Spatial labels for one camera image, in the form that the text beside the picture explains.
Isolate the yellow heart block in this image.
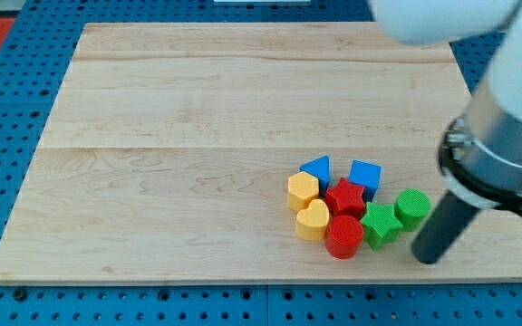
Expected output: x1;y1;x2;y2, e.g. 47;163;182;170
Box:
295;199;330;241

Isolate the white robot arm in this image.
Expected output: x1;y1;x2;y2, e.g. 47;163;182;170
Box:
369;0;522;264

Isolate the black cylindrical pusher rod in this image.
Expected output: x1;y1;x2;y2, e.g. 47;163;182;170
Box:
411;190;480;264

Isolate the red star block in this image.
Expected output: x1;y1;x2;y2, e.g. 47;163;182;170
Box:
324;177;366;220

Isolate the red cylinder block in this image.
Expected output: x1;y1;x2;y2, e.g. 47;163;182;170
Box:
325;216;364;259

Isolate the green cylinder block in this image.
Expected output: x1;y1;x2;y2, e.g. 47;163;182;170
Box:
394;188;431;232

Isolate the green star block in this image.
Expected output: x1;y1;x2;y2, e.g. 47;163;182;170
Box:
360;202;403;251

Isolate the wooden board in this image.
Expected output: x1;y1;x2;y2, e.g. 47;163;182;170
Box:
0;23;522;286

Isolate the yellow hexagon block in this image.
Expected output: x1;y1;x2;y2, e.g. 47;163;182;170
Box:
287;171;319;211

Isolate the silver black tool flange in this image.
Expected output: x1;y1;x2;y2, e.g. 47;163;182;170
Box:
438;79;522;220

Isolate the blue triangle block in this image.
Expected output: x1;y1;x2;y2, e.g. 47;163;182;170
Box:
299;156;331;197

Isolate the blue cube block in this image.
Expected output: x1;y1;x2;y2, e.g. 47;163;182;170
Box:
348;160;382;202

